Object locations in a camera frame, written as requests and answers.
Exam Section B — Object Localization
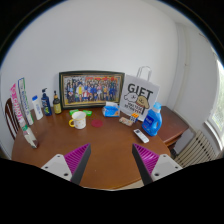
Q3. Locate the blue detergent bottle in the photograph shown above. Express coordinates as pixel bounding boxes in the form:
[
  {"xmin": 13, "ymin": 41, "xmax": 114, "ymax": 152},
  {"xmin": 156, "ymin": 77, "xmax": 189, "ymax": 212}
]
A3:
[{"xmin": 141, "ymin": 101, "xmax": 164, "ymax": 137}]

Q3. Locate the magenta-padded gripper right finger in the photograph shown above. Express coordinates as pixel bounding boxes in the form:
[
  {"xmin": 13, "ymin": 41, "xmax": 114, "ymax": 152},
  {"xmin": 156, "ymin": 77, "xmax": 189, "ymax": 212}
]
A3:
[{"xmin": 131, "ymin": 143, "xmax": 184, "ymax": 186}]

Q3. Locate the white mug yellow handle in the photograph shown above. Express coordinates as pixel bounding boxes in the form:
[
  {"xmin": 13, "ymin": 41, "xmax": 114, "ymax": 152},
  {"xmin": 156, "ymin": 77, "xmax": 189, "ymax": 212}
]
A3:
[{"xmin": 68, "ymin": 111, "xmax": 88, "ymax": 130}]

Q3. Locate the blue tissue pack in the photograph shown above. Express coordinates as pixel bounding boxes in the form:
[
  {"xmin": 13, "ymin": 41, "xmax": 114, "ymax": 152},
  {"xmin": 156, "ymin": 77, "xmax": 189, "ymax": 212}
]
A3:
[{"xmin": 101, "ymin": 101, "xmax": 121, "ymax": 118}]

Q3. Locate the window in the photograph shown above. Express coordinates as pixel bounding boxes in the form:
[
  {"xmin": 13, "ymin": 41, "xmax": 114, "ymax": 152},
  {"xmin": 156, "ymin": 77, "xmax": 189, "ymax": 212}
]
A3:
[{"xmin": 204, "ymin": 59, "xmax": 224, "ymax": 148}]

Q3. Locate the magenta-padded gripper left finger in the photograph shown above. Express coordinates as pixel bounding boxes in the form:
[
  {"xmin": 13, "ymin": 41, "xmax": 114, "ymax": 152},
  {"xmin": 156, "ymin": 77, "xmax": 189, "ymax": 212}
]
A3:
[{"xmin": 40, "ymin": 143, "xmax": 92, "ymax": 185}]

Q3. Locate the white radiator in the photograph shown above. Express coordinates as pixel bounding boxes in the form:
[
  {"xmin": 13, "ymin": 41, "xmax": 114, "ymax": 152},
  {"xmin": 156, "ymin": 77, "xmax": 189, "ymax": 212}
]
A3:
[{"xmin": 173, "ymin": 129, "xmax": 218, "ymax": 169}]

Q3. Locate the white printed paper bag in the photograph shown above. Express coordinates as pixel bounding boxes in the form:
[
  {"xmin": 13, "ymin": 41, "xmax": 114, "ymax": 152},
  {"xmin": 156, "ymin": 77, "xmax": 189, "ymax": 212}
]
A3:
[{"xmin": 118, "ymin": 65, "xmax": 161, "ymax": 123}]

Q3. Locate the brown wooden chair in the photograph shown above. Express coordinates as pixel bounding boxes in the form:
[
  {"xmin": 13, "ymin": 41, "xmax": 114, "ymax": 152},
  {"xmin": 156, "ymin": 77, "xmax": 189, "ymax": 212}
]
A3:
[{"xmin": 4, "ymin": 97, "xmax": 21, "ymax": 140}]

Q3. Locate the framed group photo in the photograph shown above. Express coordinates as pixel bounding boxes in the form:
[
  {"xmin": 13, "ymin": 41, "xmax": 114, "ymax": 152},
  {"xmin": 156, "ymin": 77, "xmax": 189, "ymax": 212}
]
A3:
[{"xmin": 58, "ymin": 70, "xmax": 126, "ymax": 110}]

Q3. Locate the pink shuttlecock tube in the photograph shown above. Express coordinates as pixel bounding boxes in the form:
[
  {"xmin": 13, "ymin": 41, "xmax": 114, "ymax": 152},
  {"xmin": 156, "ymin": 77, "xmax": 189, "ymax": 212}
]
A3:
[{"xmin": 9, "ymin": 83, "xmax": 28, "ymax": 132}]

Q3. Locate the white remote control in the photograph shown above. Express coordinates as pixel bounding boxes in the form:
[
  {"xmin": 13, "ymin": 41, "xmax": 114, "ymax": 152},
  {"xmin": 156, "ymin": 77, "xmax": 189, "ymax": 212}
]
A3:
[{"xmin": 133, "ymin": 128, "xmax": 150, "ymax": 144}]

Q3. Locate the white blue shuttlecock tube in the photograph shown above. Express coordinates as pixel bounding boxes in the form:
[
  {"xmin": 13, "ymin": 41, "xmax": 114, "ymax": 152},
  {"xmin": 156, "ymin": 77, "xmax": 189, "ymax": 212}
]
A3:
[{"xmin": 17, "ymin": 77, "xmax": 35, "ymax": 126}]

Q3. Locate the red round coaster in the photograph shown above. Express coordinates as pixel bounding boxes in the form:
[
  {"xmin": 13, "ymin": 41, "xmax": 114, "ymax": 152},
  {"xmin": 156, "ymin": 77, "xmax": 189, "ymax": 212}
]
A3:
[{"xmin": 91, "ymin": 118, "xmax": 104, "ymax": 128}]

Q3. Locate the dark blue pump bottle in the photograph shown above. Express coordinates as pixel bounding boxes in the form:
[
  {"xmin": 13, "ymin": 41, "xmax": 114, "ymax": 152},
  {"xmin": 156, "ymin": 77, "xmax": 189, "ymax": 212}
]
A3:
[{"xmin": 40, "ymin": 87, "xmax": 53, "ymax": 117}]

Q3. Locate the puzzle cube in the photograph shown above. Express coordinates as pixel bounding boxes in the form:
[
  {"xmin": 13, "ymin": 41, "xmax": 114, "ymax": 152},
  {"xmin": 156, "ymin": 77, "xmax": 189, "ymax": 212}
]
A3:
[{"xmin": 129, "ymin": 112, "xmax": 140, "ymax": 123}]

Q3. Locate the brown wooden side table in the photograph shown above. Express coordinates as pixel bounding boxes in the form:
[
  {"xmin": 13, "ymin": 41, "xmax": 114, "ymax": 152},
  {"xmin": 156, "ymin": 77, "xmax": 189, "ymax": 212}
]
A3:
[{"xmin": 157, "ymin": 105, "xmax": 190, "ymax": 148}]

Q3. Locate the brown pump bottle yellow label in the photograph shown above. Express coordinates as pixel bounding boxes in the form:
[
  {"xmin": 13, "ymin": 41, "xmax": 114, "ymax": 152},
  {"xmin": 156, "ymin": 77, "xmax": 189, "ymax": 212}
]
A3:
[{"xmin": 52, "ymin": 90, "xmax": 63, "ymax": 115}]

